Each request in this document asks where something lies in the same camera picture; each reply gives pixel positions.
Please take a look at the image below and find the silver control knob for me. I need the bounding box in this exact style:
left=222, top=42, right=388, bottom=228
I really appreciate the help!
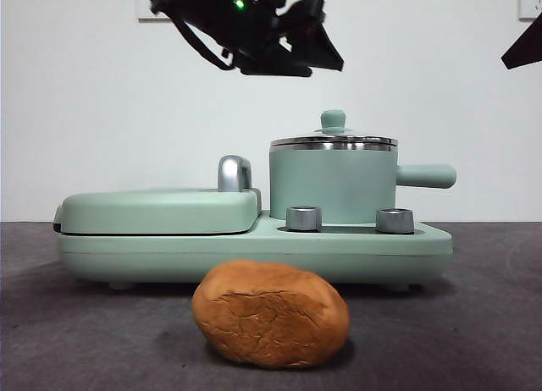
left=375, top=207, right=415, bottom=234
left=285, top=205, right=324, bottom=232

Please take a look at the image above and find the black looped cable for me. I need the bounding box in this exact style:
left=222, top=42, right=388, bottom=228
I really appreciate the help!
left=171, top=16, right=238, bottom=73

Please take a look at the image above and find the mint green breakfast machine base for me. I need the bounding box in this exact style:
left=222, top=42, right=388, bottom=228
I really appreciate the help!
left=56, top=210, right=454, bottom=292

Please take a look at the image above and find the brown potato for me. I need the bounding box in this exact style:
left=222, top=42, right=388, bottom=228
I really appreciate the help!
left=191, top=259, right=351, bottom=369

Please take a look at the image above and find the glass lid with green knob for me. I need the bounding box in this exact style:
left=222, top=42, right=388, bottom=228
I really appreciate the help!
left=270, top=109, right=399, bottom=147

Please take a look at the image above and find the green griddle cover, silver handle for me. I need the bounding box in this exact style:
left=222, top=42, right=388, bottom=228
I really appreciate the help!
left=53, top=155, right=263, bottom=236

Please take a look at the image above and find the mint green pot with handle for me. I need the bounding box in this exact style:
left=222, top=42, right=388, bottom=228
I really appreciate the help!
left=268, top=141, right=457, bottom=223

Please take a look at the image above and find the white wall socket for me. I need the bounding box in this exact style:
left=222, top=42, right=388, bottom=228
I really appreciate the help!
left=135, top=0, right=175, bottom=23
left=518, top=0, right=542, bottom=20

